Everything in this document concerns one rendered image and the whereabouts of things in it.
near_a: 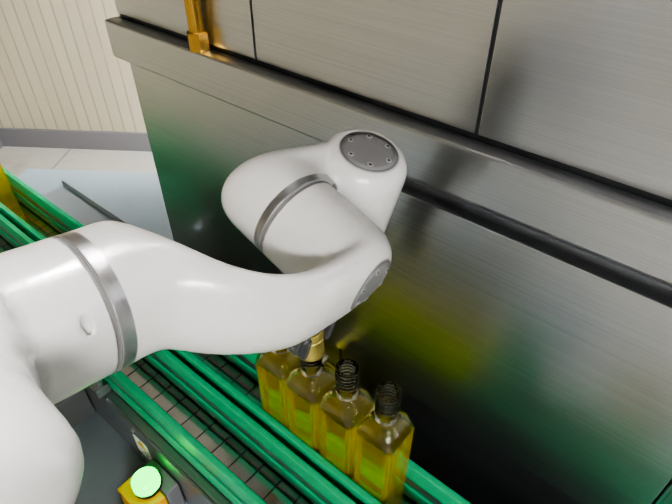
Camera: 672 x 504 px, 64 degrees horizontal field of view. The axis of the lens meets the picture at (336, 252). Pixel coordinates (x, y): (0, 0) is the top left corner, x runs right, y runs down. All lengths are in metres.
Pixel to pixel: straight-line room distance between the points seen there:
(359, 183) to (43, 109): 3.40
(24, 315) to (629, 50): 0.45
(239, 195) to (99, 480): 0.78
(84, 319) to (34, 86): 3.43
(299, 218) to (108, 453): 0.81
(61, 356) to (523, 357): 0.50
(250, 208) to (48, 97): 3.33
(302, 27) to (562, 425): 0.55
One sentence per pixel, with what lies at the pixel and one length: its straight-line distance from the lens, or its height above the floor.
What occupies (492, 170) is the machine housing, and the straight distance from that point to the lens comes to 0.56.
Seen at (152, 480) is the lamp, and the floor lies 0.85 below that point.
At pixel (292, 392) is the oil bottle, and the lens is 0.73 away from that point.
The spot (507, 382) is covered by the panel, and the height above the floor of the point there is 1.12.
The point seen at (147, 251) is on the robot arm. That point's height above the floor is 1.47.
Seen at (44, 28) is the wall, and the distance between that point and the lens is 3.52.
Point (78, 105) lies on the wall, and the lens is 3.63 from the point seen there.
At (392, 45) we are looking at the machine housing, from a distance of 0.60.
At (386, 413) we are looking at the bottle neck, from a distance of 0.65.
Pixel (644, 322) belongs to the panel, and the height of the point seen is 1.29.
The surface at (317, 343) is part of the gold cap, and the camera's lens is 0.66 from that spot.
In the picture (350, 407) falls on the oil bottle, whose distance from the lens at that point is 0.69.
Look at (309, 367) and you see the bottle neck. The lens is 0.69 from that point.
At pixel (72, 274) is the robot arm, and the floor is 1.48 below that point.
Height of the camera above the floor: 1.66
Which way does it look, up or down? 40 degrees down
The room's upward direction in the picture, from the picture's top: straight up
